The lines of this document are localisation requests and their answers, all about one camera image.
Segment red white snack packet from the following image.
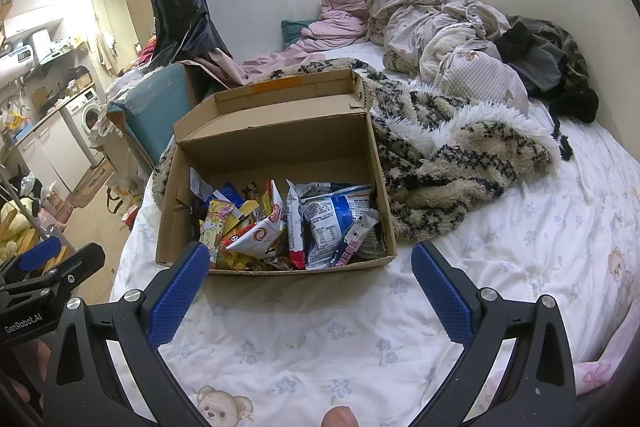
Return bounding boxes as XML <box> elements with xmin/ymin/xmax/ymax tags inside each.
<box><xmin>286</xmin><ymin>179</ymin><xmax>307</xmax><ymax>270</ymax></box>

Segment blue white snack bag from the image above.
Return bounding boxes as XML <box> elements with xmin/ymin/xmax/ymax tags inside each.
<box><xmin>300</xmin><ymin>184</ymin><xmax>378</xmax><ymax>270</ymax></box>

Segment white bar dark end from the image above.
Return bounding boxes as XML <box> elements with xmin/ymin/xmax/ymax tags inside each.
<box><xmin>330</xmin><ymin>208</ymin><xmax>382</xmax><ymax>269</ymax></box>

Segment brown door mat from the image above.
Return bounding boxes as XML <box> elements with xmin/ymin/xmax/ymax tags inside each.
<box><xmin>67</xmin><ymin>164</ymin><xmax>113</xmax><ymax>208</ymax></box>

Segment pink bow print cloth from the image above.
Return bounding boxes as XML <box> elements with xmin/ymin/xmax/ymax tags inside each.
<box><xmin>572</xmin><ymin>317</ymin><xmax>640</xmax><ymax>395</ymax></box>

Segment brown cardboard box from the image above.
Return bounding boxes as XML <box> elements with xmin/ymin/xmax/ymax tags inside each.
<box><xmin>155</xmin><ymin>69</ymin><xmax>398</xmax><ymax>277</ymax></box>

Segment cream black fuzzy blanket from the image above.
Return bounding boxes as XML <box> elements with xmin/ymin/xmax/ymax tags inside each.
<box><xmin>150</xmin><ymin>57</ymin><xmax>561</xmax><ymax>242</ymax></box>

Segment white bear print bedsheet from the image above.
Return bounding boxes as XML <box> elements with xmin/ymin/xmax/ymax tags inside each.
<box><xmin>107</xmin><ymin>42</ymin><xmax>640</xmax><ymax>427</ymax></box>

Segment dark clothes pile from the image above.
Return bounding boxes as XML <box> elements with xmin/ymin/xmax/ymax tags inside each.
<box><xmin>495</xmin><ymin>18</ymin><xmax>600</xmax><ymax>160</ymax></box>

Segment yellow plush toy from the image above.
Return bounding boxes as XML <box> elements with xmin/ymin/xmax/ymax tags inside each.
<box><xmin>0</xmin><ymin>202</ymin><xmax>41</xmax><ymax>258</ymax></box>

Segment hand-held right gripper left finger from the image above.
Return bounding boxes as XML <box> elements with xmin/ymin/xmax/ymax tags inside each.
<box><xmin>42</xmin><ymin>242</ymin><xmax>212</xmax><ymax>427</ymax></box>

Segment person's left hand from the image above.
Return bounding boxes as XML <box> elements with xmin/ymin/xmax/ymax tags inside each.
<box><xmin>0</xmin><ymin>339</ymin><xmax>53</xmax><ymax>405</ymax></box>

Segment yellow chip bag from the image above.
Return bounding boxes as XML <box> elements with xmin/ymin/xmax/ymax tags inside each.
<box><xmin>200</xmin><ymin>199</ymin><xmax>236</xmax><ymax>268</ymax></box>

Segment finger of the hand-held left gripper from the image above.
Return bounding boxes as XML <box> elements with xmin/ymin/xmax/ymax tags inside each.
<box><xmin>0</xmin><ymin>236</ymin><xmax>63</xmax><ymax>275</ymax></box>
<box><xmin>47</xmin><ymin>243</ymin><xmax>107</xmax><ymax>294</ymax></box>

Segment teal pillow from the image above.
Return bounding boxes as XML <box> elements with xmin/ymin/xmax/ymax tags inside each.
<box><xmin>281</xmin><ymin>19</ymin><xmax>313</xmax><ymax>48</ymax></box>

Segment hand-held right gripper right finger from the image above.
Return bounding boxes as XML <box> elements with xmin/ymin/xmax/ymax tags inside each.
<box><xmin>410</xmin><ymin>241</ymin><xmax>578</xmax><ymax>427</ymax></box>

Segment white water heater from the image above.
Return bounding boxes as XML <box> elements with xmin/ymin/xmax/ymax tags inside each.
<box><xmin>0</xmin><ymin>47</ymin><xmax>33</xmax><ymax>85</ymax></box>

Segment clear plastic packet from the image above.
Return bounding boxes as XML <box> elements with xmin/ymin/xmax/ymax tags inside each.
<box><xmin>189</xmin><ymin>167</ymin><xmax>216</xmax><ymax>202</ymax></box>

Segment beige floral duvet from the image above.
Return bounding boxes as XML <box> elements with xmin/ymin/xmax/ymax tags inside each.
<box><xmin>365</xmin><ymin>0</ymin><xmax>530</xmax><ymax>112</ymax></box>

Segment white washing machine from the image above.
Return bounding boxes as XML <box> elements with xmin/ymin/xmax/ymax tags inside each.
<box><xmin>65</xmin><ymin>88</ymin><xmax>107</xmax><ymax>168</ymax></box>

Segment tote bag black handles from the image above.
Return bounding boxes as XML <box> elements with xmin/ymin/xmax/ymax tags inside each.
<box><xmin>106</xmin><ymin>184</ymin><xmax>143</xmax><ymax>215</ymax></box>

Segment white kitchen cabinet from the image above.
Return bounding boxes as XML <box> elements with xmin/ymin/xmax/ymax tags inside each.
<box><xmin>20</xmin><ymin>112</ymin><xmax>93</xmax><ymax>192</ymax></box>

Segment white orange snack bag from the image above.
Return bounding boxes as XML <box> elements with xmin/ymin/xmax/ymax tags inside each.
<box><xmin>225</xmin><ymin>179</ymin><xmax>288</xmax><ymax>258</ymax></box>

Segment teal padded chair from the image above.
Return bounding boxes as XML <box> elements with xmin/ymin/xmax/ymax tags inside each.
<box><xmin>106</xmin><ymin>63</ymin><xmax>193</xmax><ymax>170</ymax></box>

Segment person's right hand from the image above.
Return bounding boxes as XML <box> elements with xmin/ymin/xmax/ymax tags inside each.
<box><xmin>320</xmin><ymin>406</ymin><xmax>358</xmax><ymax>427</ymax></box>

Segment hanging beige towel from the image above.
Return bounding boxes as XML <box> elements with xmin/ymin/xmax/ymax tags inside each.
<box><xmin>94</xmin><ymin>32</ymin><xmax>115</xmax><ymax>72</ymax></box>

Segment pink quilt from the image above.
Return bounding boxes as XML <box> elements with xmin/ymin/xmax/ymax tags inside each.
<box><xmin>240</xmin><ymin>0</ymin><xmax>373</xmax><ymax>82</ymax></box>

